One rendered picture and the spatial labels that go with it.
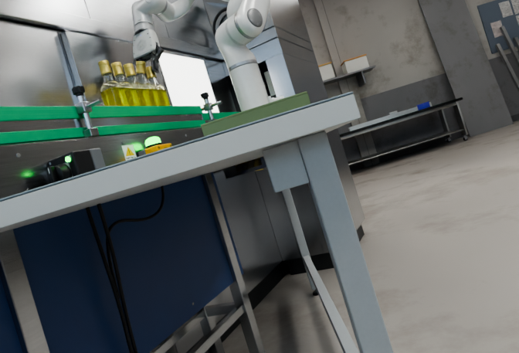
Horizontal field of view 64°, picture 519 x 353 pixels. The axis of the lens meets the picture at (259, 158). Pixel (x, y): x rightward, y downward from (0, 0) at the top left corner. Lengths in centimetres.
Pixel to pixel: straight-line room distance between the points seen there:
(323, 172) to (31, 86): 109
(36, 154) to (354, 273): 70
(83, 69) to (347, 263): 123
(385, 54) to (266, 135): 831
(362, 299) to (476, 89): 835
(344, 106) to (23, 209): 42
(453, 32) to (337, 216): 858
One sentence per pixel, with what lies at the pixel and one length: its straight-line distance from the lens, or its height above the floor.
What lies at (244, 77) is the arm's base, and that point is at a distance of 129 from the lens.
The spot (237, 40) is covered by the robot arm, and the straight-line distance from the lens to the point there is 132.
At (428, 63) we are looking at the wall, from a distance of 903.
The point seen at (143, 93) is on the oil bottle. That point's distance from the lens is 153.
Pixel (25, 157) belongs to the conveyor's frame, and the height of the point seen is 85.
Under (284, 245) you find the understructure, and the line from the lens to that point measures 250.
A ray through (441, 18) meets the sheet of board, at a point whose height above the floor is 230.
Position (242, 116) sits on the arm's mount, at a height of 83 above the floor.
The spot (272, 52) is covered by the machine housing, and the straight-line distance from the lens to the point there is 241.
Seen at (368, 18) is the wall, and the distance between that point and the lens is 891.
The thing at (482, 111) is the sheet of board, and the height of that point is 38.
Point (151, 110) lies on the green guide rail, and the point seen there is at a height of 95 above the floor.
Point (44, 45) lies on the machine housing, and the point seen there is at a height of 127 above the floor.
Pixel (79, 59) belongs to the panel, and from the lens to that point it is 160.
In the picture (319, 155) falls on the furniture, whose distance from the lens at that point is 57.
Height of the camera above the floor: 70
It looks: level
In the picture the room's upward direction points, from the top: 17 degrees counter-clockwise
